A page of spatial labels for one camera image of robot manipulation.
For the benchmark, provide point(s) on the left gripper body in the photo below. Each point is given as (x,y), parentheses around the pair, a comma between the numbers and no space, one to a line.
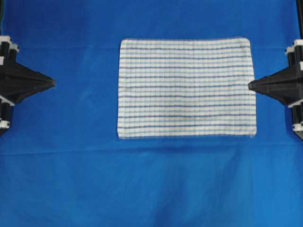
(8,52)

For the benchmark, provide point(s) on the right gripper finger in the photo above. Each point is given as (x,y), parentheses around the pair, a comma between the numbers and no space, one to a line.
(291,74)
(285,95)

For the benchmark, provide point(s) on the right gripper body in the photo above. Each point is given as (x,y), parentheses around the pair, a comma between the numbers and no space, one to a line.
(295,61)

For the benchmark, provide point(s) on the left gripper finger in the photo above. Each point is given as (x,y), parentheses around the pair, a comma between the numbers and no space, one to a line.
(19,71)
(19,96)

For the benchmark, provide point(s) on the blue striped white towel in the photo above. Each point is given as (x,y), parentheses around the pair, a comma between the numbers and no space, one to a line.
(185,88)

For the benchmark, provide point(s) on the blue table cloth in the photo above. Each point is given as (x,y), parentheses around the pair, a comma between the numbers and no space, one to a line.
(62,163)

